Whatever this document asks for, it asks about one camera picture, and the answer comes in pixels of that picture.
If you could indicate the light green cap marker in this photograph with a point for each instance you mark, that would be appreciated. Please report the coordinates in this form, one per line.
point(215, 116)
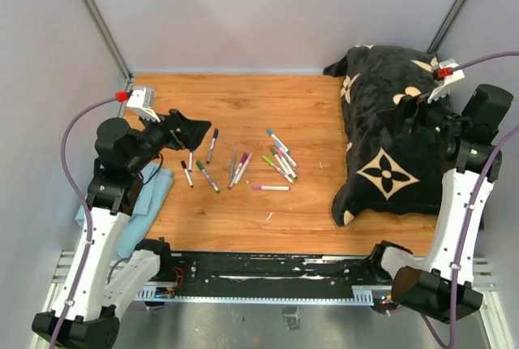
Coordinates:
point(278, 169)

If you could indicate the pink cap lying marker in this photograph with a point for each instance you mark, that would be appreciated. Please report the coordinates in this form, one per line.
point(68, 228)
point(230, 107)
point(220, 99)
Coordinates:
point(270, 188)

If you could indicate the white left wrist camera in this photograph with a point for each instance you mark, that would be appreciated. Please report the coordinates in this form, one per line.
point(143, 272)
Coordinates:
point(141, 102)

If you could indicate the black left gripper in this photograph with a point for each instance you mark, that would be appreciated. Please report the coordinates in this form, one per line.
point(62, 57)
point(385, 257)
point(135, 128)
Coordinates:
point(192, 131)

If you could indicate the dark green cap marker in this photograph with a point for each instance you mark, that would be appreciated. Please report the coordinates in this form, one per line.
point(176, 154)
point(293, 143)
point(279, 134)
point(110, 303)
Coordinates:
point(207, 176)

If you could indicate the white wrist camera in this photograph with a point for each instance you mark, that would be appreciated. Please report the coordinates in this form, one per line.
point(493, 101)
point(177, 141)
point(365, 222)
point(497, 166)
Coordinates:
point(141, 102)
point(446, 74)

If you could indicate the navy cap marker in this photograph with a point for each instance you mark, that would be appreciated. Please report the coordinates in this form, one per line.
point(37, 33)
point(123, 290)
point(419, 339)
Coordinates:
point(212, 145)

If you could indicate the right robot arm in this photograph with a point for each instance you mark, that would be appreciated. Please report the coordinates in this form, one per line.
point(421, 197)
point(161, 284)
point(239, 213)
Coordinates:
point(441, 285)

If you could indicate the lavender cap marker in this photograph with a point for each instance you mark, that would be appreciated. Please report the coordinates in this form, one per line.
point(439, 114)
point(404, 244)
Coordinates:
point(285, 153)

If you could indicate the light blue cloth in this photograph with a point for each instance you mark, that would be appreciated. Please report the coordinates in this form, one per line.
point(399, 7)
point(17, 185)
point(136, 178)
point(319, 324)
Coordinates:
point(148, 206)

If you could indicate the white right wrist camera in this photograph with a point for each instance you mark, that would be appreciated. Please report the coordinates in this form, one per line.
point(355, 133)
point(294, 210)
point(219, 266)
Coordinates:
point(446, 74)

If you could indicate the small blue cap marker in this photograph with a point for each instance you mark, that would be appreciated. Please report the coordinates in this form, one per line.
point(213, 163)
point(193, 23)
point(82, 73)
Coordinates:
point(190, 160)

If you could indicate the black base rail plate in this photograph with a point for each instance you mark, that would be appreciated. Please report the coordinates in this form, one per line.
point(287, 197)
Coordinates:
point(271, 277)

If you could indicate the black floral pillow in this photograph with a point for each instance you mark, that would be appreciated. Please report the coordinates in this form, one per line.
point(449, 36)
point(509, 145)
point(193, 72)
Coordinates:
point(386, 172)

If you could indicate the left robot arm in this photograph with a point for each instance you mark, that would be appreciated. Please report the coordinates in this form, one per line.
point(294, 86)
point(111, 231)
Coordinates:
point(88, 311)

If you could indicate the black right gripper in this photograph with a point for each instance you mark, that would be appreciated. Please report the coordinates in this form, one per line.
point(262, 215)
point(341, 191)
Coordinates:
point(394, 118)

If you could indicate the beige cap marker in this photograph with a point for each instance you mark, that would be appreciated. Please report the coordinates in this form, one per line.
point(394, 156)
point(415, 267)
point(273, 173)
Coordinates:
point(243, 168)

